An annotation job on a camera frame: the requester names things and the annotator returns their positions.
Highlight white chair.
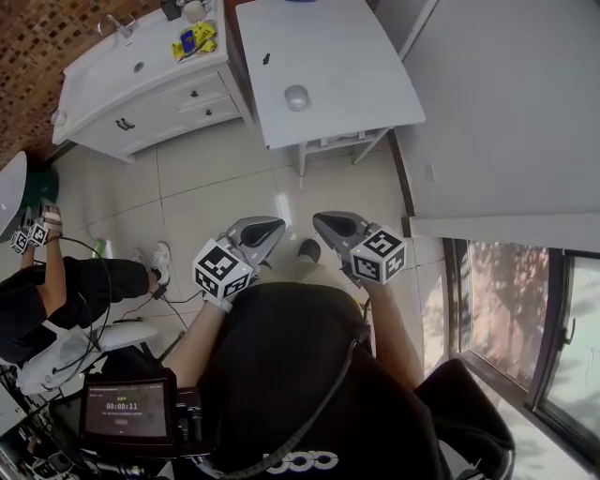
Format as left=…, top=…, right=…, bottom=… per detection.
left=17, top=320, right=161, bottom=396

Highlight person's dark shoe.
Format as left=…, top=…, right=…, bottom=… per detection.
left=296, top=238, right=323, bottom=262

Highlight person's beige trouser leg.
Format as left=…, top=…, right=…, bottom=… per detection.
left=254, top=261, right=349, bottom=288

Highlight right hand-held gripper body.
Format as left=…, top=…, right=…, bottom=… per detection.
left=311, top=210, right=409, bottom=287

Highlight dark window frame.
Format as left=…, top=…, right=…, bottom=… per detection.
left=442, top=235, right=600, bottom=443

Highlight yellow snack packets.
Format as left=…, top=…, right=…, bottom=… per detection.
left=170, top=22, right=219, bottom=64

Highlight white table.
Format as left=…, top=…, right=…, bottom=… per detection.
left=233, top=0, right=428, bottom=177

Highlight black camera rig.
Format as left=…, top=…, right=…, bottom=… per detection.
left=174, top=385, right=213, bottom=459

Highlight chrome faucet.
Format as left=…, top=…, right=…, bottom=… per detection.
left=97, top=13, right=135, bottom=40

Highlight white mug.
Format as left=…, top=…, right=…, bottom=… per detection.
left=181, top=0, right=208, bottom=24

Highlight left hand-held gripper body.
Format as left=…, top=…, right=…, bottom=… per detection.
left=191, top=215, right=288, bottom=302

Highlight person's left forearm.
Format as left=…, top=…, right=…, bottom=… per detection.
left=162, top=299, right=232, bottom=377

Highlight black recording tablet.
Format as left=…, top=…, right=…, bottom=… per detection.
left=78, top=368, right=179, bottom=447

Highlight white rounded tub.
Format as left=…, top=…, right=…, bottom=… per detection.
left=0, top=150, right=29, bottom=241

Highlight white sink cabinet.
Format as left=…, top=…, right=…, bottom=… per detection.
left=51, top=0, right=257, bottom=165

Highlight person's black shirt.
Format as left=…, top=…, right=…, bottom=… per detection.
left=195, top=280, right=517, bottom=480

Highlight green bin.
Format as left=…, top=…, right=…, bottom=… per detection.
left=22, top=167, right=62, bottom=213

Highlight person's right forearm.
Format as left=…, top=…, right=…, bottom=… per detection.
left=362, top=280, right=426, bottom=391

